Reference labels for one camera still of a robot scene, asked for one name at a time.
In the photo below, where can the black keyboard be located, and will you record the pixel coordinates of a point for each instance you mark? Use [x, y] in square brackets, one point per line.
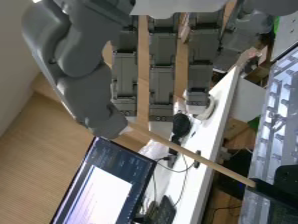
[162, 210]

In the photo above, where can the wooden chopstick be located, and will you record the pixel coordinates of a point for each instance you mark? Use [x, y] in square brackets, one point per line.
[200, 157]

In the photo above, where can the black computer mouse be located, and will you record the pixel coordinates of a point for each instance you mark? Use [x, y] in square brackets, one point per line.
[181, 123]

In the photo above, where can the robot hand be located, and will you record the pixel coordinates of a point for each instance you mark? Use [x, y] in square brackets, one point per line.
[80, 66]

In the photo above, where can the black plate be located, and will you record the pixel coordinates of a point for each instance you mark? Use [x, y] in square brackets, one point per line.
[271, 195]

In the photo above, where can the lit computer monitor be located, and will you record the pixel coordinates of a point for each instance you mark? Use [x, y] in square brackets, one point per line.
[106, 186]

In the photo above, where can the clear box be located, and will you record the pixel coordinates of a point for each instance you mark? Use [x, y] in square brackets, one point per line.
[279, 116]

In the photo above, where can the white desk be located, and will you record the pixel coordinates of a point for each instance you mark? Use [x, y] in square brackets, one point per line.
[208, 140]

